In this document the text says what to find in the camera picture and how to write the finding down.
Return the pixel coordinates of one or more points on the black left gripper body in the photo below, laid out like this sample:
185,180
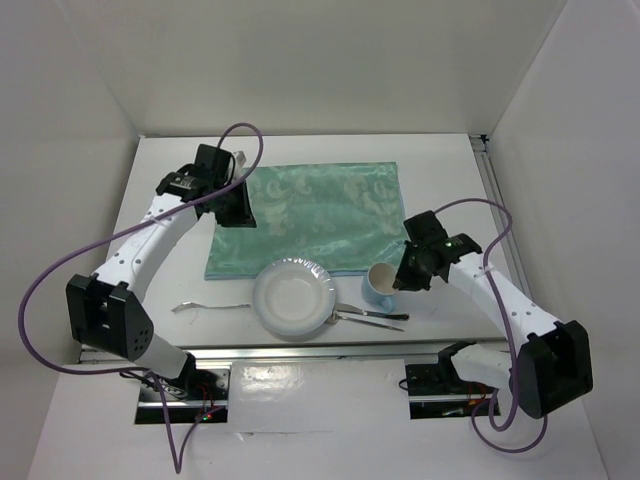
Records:
231,207

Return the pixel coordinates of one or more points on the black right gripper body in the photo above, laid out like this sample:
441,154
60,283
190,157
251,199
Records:
412,271

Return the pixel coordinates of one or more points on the light blue mug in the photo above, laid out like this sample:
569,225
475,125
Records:
378,287

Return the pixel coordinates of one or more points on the green satin placemat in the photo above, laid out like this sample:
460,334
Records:
346,217

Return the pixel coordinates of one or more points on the silver spoon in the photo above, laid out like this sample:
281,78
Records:
374,314

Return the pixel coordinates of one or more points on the silver fork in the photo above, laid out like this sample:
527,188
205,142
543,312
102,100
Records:
193,305

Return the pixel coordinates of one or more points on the white ribbed plate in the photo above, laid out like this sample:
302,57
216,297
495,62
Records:
293,297

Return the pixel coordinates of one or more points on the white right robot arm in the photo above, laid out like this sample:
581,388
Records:
548,362

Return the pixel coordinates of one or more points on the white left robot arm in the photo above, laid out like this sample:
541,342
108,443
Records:
106,308

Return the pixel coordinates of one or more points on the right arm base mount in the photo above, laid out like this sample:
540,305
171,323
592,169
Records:
433,395

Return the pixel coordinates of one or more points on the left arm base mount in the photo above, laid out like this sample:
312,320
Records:
209,400

